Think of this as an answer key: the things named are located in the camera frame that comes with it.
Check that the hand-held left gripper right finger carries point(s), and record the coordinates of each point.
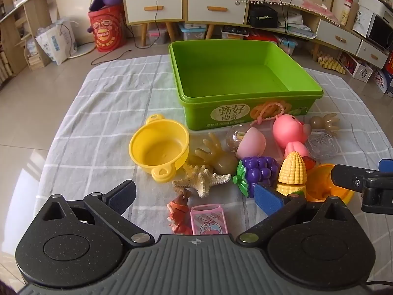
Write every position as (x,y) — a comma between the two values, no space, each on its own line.
(267,201)

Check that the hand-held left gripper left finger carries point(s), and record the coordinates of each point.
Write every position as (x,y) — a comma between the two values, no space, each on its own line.
(121,195)

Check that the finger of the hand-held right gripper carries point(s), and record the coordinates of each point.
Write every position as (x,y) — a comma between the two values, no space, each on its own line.
(347,178)
(387,164)

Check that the orange toy bowl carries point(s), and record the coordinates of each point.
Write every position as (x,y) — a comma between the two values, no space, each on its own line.
(322,184)

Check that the purple toy grapes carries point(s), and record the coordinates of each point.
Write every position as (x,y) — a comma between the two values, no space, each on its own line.
(258,172)

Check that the yellow toy corn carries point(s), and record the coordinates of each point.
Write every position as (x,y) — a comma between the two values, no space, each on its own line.
(293,169)

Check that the clear plastic lens case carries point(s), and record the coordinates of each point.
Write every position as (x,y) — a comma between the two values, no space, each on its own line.
(322,144)

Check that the red brown toy figure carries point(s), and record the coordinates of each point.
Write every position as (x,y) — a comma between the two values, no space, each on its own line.
(178,212)

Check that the yellow toy pot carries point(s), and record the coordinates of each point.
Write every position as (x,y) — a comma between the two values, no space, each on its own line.
(159,147)

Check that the beige starfish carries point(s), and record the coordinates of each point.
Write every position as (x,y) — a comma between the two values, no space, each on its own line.
(202,184)

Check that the green plastic box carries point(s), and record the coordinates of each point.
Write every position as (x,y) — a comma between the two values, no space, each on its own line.
(230,76)

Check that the red ridged toy piece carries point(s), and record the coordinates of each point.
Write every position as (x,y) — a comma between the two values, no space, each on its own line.
(309,163)

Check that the tan hand-shaped massager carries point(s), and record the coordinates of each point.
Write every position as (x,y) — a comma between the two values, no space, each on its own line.
(222,163)
(325,123)

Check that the pink clear capsule egg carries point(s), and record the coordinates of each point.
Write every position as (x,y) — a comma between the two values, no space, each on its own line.
(251,144)

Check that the pink card box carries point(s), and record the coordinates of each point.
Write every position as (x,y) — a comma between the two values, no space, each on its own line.
(208,221)

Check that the pink rubber pig toy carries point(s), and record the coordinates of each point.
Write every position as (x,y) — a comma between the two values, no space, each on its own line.
(287,129)

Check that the grey checkered tablecloth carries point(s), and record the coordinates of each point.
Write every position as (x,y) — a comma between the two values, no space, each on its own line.
(107,113)

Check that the red white box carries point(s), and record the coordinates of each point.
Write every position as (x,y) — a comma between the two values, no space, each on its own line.
(356,67)

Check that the white cabinet drawer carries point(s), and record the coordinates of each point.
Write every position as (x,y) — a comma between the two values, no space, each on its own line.
(337,37)
(373,53)
(153,7)
(216,7)

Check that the yellow egg tray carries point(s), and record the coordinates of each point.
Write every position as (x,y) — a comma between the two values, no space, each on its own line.
(330,63)

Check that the white appliance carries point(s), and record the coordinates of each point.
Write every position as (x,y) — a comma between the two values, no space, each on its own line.
(379,27)

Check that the clear box blue lid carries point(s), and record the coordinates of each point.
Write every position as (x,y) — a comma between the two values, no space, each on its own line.
(288,46)
(192,32)

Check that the pile of papers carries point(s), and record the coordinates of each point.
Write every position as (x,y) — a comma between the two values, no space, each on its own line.
(296,24)

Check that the white paper bag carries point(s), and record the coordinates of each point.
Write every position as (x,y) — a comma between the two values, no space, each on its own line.
(56,41)

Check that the black keyboard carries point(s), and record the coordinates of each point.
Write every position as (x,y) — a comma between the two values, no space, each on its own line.
(235,30)

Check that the black bag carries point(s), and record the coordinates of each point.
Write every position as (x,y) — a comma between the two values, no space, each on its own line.
(262,17)

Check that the wooden cabinet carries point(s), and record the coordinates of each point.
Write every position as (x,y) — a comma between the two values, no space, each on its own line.
(184,6)

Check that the wooden shelf desk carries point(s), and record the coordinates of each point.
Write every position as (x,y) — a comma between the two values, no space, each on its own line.
(30,12)

